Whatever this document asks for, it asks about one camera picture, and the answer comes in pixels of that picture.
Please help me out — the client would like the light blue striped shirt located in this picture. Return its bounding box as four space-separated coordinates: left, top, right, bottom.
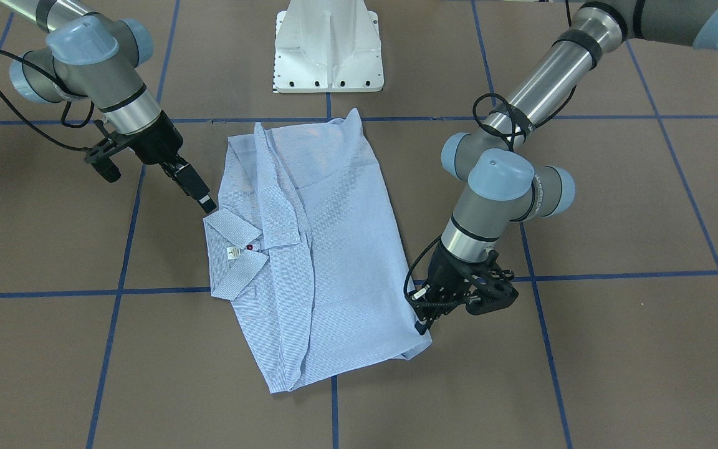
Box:
203 110 431 394

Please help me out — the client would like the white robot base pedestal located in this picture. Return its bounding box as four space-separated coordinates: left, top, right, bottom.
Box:
272 1 385 94

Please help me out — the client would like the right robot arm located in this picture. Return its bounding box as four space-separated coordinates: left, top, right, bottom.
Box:
4 1 216 213

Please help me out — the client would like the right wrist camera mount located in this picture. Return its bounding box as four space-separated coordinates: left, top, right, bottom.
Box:
84 120 141 183

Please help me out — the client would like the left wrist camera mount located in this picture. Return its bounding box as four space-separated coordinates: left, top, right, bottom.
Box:
461 250 519 316

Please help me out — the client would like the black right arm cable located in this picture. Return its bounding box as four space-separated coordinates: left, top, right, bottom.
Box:
0 47 107 152

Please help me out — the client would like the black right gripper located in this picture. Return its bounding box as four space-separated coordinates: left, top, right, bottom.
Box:
132 112 217 214

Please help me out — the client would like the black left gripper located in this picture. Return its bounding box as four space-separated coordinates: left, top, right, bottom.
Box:
414 241 487 335

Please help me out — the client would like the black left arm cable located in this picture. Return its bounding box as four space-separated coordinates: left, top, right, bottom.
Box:
403 90 578 312

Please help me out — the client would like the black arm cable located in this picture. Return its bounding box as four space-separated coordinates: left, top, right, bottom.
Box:
403 90 578 312
0 47 107 152

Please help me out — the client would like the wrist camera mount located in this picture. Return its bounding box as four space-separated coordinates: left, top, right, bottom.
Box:
461 250 519 316
84 120 141 183

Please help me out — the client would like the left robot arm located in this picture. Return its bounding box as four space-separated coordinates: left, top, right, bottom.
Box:
404 1 718 335

